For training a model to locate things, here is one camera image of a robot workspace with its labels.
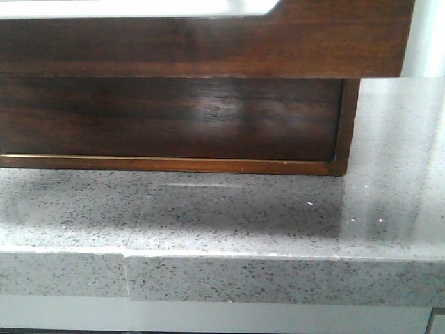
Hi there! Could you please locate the dark wooden drawer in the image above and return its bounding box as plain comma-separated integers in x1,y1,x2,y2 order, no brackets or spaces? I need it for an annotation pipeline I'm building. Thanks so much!
1,1,414,78

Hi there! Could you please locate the dark wooden organizer box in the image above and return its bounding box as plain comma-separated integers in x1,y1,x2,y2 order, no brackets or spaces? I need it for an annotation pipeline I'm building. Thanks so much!
1,76,360,176

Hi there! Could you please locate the grey cabinet front below counter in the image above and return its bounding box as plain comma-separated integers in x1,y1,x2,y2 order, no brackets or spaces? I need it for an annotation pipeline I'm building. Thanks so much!
1,296,431,333

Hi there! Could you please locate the grey cabinet door panel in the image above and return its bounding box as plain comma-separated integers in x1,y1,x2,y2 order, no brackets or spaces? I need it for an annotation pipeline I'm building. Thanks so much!
426,308,445,334

